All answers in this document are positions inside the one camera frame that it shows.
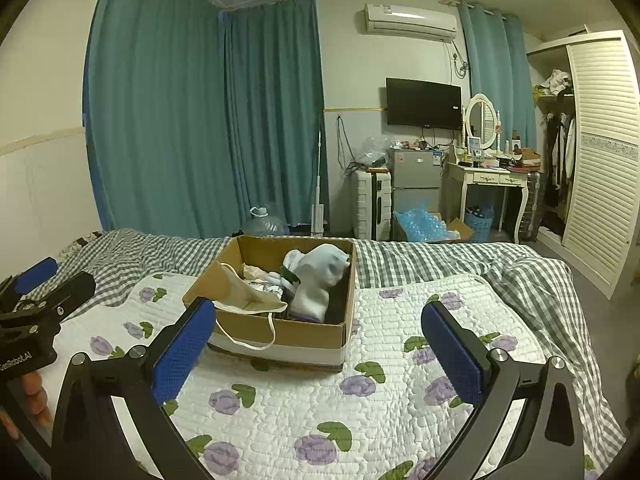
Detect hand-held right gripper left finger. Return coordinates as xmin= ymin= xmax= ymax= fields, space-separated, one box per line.
xmin=50 ymin=297 xmax=217 ymax=480

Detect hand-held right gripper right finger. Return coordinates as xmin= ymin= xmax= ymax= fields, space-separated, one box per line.
xmin=421 ymin=301 xmax=586 ymax=480

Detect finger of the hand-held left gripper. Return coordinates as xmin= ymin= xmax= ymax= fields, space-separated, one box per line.
xmin=24 ymin=272 xmax=97 ymax=318
xmin=0 ymin=257 xmax=58 ymax=313

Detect cream cloth bag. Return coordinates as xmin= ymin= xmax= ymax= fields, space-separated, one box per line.
xmin=204 ymin=260 xmax=290 ymax=350

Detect brown cardboard box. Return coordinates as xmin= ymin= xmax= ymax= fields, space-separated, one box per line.
xmin=182 ymin=235 xmax=357 ymax=372

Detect white cloth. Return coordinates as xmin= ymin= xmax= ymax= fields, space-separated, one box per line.
xmin=290 ymin=282 xmax=332 ymax=323

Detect person's left hand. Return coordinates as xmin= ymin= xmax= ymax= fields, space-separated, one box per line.
xmin=7 ymin=367 xmax=53 ymax=428

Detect brown patterned cloth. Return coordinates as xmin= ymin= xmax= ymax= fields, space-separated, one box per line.
xmin=64 ymin=232 xmax=104 ymax=249

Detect grey checked blanket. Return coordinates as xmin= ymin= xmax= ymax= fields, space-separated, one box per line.
xmin=55 ymin=230 xmax=628 ymax=441

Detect floral quilted bedspread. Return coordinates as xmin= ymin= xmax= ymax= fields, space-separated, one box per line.
xmin=50 ymin=272 xmax=601 ymax=480

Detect small open cardboard box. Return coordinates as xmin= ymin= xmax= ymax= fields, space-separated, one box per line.
xmin=392 ymin=212 xmax=475 ymax=243

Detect blue plastic bag pile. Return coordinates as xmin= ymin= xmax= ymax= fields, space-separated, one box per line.
xmin=394 ymin=199 xmax=461 ymax=243

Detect blue plastic basket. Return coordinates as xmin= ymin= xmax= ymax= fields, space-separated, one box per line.
xmin=464 ymin=205 xmax=496 ymax=243

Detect clear water jug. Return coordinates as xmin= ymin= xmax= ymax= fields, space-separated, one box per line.
xmin=241 ymin=206 xmax=290 ymax=237

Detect dark suitcase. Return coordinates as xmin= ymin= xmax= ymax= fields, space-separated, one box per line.
xmin=517 ymin=170 xmax=545 ymax=241

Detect white suitcase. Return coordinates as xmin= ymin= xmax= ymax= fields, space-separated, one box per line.
xmin=351 ymin=169 xmax=393 ymax=242

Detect white dressing table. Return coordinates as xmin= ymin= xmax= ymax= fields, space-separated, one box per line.
xmin=442 ymin=160 xmax=531 ymax=245

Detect grey small refrigerator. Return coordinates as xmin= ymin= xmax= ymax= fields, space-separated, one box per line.
xmin=389 ymin=147 xmax=445 ymax=213

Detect teal curtain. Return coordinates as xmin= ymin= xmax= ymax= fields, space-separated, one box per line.
xmin=220 ymin=0 xmax=331 ymax=236
xmin=82 ymin=0 xmax=231 ymax=238
xmin=457 ymin=0 xmax=538 ymax=148

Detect clear plastic bag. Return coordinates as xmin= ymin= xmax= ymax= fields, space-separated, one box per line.
xmin=357 ymin=135 xmax=396 ymax=168

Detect hanging dark clothes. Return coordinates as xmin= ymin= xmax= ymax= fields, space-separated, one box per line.
xmin=542 ymin=112 xmax=576 ymax=211

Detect white oval vanity mirror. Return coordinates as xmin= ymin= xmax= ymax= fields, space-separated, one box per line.
xmin=465 ymin=93 xmax=501 ymax=151

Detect white louvered wardrobe door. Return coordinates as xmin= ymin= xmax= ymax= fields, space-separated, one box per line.
xmin=561 ymin=30 xmax=640 ymax=301

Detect crumpled clothes on shelf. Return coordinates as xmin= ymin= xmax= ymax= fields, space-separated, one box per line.
xmin=534 ymin=70 xmax=575 ymax=98

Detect white air conditioner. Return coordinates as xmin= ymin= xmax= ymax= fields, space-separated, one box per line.
xmin=363 ymin=2 xmax=458 ymax=42

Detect black hanging cable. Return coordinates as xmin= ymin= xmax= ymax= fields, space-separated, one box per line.
xmin=336 ymin=115 xmax=361 ymax=176

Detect black wall television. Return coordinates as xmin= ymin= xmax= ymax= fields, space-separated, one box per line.
xmin=385 ymin=77 xmax=462 ymax=131

